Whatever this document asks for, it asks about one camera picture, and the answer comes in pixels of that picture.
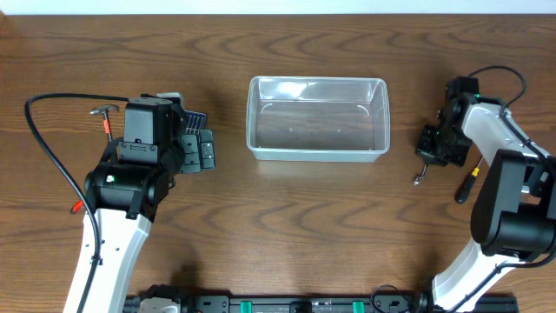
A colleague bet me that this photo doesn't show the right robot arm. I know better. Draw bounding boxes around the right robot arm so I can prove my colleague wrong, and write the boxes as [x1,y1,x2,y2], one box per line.
[411,75,555,312]

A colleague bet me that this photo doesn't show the left black cable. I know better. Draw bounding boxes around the left black cable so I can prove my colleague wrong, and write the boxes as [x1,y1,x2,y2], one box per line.
[23,92,131,313]

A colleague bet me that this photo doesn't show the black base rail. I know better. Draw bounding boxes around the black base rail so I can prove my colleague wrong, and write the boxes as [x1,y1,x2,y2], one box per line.
[123,284,520,313]

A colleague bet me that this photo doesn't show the black cable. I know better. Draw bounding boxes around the black cable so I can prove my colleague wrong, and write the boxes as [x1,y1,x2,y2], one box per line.
[467,64,556,175]
[23,92,131,313]

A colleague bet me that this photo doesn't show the clear plastic container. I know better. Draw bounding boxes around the clear plastic container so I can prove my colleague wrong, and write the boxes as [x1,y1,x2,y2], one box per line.
[246,76,391,163]

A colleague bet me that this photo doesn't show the red handled pliers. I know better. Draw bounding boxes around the red handled pliers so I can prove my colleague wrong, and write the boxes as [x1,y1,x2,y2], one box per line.
[70,200,85,215]

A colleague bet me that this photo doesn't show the right black cable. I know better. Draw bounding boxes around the right black cable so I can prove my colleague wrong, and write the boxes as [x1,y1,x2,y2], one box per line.
[467,64,556,175]

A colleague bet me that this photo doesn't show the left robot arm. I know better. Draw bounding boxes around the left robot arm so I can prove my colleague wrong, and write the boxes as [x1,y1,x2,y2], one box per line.
[64,92,215,312]

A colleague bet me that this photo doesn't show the black yellow screwdriver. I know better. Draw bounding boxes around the black yellow screwdriver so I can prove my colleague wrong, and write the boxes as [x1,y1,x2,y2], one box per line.
[454,156,484,204]

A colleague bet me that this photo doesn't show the small claw hammer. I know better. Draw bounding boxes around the small claw hammer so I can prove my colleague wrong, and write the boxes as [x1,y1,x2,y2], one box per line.
[89,104,120,142]

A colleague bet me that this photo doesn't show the silver double ring wrench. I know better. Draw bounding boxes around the silver double ring wrench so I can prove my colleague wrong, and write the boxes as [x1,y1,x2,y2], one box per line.
[413,163,428,186]

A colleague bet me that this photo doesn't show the blue screwdriver set case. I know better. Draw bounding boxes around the blue screwdriver set case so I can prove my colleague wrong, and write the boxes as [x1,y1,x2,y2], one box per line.
[185,110,207,135]

